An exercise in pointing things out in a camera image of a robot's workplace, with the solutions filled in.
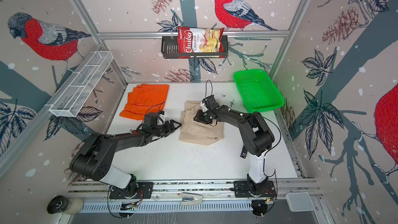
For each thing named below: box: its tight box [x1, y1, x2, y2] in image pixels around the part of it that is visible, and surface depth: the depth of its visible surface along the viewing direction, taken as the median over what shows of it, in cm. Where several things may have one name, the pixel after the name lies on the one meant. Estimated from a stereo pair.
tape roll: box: [46, 194, 84, 216], surface depth 63 cm
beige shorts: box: [179, 100, 224, 146], surface depth 93 cm
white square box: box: [285, 191, 315, 213], surface depth 71 cm
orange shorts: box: [119, 83, 170, 121], surface depth 112 cm
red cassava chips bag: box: [178, 26, 225, 59], surface depth 90 cm
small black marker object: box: [239, 144, 248, 159], surface depth 85 cm
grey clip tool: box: [180, 191, 203, 206], surface depth 71 cm
